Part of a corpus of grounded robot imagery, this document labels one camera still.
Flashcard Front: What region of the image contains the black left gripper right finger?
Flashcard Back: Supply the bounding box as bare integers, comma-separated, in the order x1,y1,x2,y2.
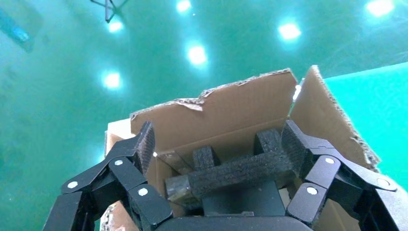
280,119,408,231

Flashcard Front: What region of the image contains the green table cloth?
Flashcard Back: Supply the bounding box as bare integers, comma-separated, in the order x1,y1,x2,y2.
322,62,408,192

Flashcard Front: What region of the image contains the large open cardboard carton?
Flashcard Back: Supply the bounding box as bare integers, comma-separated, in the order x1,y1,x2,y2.
100,65,382,231

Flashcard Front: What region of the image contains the small taped cardboard box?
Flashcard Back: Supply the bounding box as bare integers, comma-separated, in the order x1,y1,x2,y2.
165,174,204,209

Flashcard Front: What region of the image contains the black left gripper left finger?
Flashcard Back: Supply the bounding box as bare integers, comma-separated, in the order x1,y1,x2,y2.
43,121,173,231

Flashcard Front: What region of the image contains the black foam insert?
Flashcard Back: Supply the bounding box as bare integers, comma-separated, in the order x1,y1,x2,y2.
186,128,299,200

